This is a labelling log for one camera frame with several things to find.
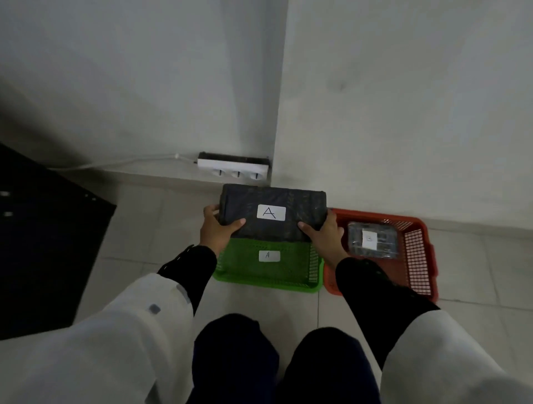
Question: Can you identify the person's left hand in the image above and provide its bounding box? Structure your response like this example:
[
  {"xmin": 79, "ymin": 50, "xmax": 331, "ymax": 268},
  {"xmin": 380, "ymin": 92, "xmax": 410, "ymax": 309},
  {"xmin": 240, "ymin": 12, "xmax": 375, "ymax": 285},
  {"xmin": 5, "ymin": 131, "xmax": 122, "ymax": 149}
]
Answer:
[{"xmin": 199, "ymin": 203, "xmax": 247, "ymax": 257}]

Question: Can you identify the person's right hand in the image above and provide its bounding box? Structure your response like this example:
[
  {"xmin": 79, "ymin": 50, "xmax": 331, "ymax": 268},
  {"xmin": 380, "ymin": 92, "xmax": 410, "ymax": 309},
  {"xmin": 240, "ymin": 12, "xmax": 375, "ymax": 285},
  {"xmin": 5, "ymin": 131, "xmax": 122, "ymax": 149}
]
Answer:
[{"xmin": 296, "ymin": 209, "xmax": 350, "ymax": 272}]

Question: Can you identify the black block labelled A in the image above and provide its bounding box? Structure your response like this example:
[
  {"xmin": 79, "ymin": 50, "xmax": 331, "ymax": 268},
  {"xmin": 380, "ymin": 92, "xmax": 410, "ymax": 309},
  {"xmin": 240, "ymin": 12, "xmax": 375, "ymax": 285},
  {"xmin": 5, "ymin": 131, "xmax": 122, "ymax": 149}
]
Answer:
[{"xmin": 218, "ymin": 184, "xmax": 328, "ymax": 243}]

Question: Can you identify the green plastic basket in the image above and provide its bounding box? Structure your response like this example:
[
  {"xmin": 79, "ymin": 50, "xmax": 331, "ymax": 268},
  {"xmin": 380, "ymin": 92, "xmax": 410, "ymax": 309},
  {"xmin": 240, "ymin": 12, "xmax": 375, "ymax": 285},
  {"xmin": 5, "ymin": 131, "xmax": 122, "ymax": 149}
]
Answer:
[{"xmin": 211, "ymin": 238, "xmax": 325, "ymax": 294}]

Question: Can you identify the grey block labelled B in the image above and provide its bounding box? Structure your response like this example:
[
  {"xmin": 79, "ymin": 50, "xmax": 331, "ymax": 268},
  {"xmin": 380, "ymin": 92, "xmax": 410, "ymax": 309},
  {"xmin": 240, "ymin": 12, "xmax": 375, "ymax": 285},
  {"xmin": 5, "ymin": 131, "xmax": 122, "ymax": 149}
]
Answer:
[{"xmin": 346, "ymin": 221, "xmax": 401, "ymax": 260}]

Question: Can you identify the red plastic basket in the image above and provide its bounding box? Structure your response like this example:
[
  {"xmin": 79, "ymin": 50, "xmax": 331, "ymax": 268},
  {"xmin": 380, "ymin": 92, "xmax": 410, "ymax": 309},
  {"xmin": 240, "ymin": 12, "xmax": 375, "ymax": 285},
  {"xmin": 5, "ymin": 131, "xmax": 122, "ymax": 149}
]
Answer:
[{"xmin": 323, "ymin": 208, "xmax": 439, "ymax": 304}]

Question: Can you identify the person's right forearm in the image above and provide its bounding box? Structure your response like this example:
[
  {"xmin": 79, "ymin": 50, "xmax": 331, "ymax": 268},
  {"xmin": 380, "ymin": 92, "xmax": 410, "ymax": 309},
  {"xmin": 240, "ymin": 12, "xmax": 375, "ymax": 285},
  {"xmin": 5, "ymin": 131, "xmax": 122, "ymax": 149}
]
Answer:
[{"xmin": 334, "ymin": 256, "xmax": 533, "ymax": 404}]

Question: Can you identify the person's left forearm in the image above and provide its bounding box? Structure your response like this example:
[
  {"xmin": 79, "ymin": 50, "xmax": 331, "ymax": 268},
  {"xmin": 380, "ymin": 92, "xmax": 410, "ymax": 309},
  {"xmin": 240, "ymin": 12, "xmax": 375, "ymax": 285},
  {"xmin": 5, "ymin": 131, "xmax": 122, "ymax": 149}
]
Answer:
[{"xmin": 0, "ymin": 244, "xmax": 218, "ymax": 404}]

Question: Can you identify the person's right leg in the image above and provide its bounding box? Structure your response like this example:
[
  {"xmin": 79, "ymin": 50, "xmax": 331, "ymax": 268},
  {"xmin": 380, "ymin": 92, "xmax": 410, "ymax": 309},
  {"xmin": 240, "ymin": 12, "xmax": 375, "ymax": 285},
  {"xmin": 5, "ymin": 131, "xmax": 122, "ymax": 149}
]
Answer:
[{"xmin": 273, "ymin": 327, "xmax": 382, "ymax": 404}]

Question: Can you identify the person's leg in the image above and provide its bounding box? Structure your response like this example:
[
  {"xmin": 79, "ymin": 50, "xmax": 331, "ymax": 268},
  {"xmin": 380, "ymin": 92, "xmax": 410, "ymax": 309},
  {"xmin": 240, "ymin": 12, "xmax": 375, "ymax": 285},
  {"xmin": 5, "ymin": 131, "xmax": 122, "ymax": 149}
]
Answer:
[
  {"xmin": 191, "ymin": 313, "xmax": 280, "ymax": 404},
  {"xmin": 273, "ymin": 327, "xmax": 382, "ymax": 404}
]

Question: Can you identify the person's left leg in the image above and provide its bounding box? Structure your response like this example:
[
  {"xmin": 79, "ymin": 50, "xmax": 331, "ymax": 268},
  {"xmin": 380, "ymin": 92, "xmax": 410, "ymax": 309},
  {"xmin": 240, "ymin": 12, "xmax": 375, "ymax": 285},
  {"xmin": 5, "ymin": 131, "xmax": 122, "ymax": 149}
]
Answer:
[{"xmin": 191, "ymin": 313, "xmax": 280, "ymax": 404}]

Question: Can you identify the white power strip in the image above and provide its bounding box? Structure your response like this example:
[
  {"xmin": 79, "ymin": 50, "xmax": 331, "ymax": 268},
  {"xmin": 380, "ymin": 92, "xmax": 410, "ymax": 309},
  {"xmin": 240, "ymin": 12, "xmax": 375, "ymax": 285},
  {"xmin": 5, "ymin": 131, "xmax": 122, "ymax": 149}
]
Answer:
[{"xmin": 196, "ymin": 151, "xmax": 271, "ymax": 184}]

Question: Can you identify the black mat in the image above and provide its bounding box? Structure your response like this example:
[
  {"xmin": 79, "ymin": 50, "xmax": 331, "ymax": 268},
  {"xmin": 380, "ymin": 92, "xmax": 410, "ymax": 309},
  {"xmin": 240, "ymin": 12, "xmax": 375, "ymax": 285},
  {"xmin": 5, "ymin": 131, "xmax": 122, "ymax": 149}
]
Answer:
[{"xmin": 0, "ymin": 141, "xmax": 117, "ymax": 341}]

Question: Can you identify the white power strip cable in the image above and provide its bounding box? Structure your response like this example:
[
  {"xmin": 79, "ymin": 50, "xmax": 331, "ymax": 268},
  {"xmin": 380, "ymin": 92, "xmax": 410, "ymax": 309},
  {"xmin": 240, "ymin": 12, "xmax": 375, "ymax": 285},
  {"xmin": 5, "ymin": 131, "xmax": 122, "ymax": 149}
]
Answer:
[{"xmin": 54, "ymin": 153, "xmax": 199, "ymax": 170}]

